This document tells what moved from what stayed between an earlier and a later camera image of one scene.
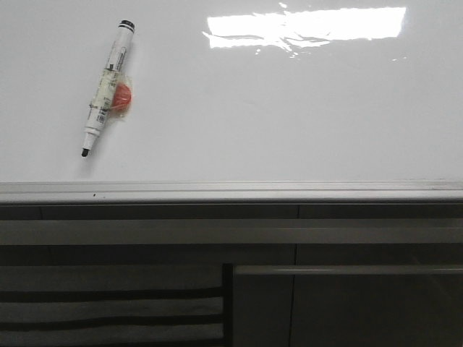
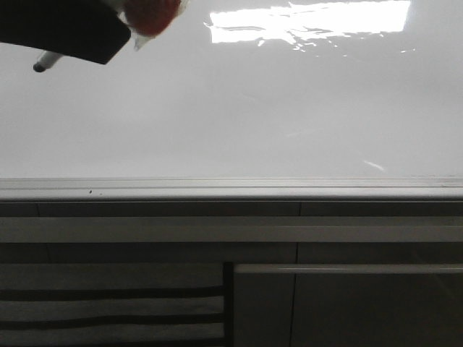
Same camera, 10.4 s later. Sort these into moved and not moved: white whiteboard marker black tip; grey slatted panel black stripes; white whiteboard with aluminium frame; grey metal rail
Moved: white whiteboard marker black tip
Not moved: grey slatted panel black stripes; white whiteboard with aluminium frame; grey metal rail
